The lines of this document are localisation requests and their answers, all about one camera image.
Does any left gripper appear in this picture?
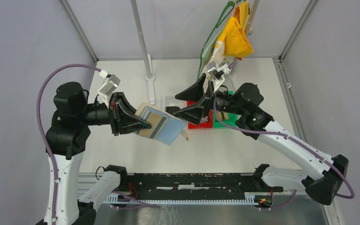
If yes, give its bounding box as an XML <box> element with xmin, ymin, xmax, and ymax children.
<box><xmin>79</xmin><ymin>90</ymin><xmax>152</xmax><ymax>134</ymax></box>

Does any white stand pole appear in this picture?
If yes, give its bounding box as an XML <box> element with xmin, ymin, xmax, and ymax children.
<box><xmin>130</xmin><ymin>0</ymin><xmax>156</xmax><ymax>105</ymax></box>

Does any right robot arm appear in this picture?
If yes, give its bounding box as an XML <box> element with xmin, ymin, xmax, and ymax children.
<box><xmin>174</xmin><ymin>75</ymin><xmax>350</xmax><ymax>205</ymax></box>

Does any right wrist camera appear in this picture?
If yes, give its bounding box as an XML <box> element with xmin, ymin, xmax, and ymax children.
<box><xmin>206</xmin><ymin>61</ymin><xmax>232</xmax><ymax>92</ymax></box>

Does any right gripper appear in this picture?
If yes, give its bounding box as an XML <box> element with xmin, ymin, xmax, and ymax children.
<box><xmin>173</xmin><ymin>74</ymin><xmax>245</xmax><ymax>126</ymax></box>

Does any patterned white cloth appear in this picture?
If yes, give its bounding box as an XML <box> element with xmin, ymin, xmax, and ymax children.
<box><xmin>197</xmin><ymin>40</ymin><xmax>234</xmax><ymax>78</ymax></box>

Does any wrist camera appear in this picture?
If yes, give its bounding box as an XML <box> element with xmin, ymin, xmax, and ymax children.
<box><xmin>206</xmin><ymin>61</ymin><xmax>232</xmax><ymax>92</ymax></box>
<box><xmin>97</xmin><ymin>70</ymin><xmax>120</xmax><ymax>107</ymax></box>

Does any right stand pole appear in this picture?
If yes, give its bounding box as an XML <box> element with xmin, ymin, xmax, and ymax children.
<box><xmin>228</xmin><ymin>0</ymin><xmax>261</xmax><ymax>88</ymax></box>

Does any yellow cloth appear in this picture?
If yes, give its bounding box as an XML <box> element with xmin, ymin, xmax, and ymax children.
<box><xmin>217</xmin><ymin>0</ymin><xmax>249</xmax><ymax>57</ymax></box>

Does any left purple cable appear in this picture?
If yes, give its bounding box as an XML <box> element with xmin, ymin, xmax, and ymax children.
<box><xmin>36</xmin><ymin>64</ymin><xmax>105</xmax><ymax>225</ymax></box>

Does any green clothes hanger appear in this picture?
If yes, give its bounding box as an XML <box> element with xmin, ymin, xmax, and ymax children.
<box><xmin>196</xmin><ymin>0</ymin><xmax>245</xmax><ymax>78</ymax></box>

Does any gold card in green bin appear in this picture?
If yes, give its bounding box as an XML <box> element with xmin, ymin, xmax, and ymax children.
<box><xmin>217</xmin><ymin>112</ymin><xmax>229</xmax><ymax>120</ymax></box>

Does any white cable duct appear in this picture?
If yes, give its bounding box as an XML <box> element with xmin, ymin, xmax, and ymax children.
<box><xmin>103</xmin><ymin>194</ymin><xmax>258</xmax><ymax>206</ymax></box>

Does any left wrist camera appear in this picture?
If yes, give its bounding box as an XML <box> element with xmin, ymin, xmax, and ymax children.
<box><xmin>97</xmin><ymin>70</ymin><xmax>120</xmax><ymax>107</ymax></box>

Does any tan leather card holder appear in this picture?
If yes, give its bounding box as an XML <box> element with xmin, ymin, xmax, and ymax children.
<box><xmin>135</xmin><ymin>103</ymin><xmax>190</xmax><ymax>146</ymax></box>

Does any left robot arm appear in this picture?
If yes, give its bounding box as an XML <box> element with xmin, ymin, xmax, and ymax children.
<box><xmin>40</xmin><ymin>82</ymin><xmax>151</xmax><ymax>225</ymax></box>

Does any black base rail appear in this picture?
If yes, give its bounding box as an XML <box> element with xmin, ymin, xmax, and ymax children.
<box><xmin>116</xmin><ymin>173</ymin><xmax>284</xmax><ymax>200</ymax></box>

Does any black object in tray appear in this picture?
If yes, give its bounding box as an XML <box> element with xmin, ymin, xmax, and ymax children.
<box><xmin>165</xmin><ymin>106</ymin><xmax>180</xmax><ymax>115</ymax></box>

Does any red plastic bin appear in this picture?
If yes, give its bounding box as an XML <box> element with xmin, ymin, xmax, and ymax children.
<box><xmin>187</xmin><ymin>109</ymin><xmax>213</xmax><ymax>129</ymax></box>

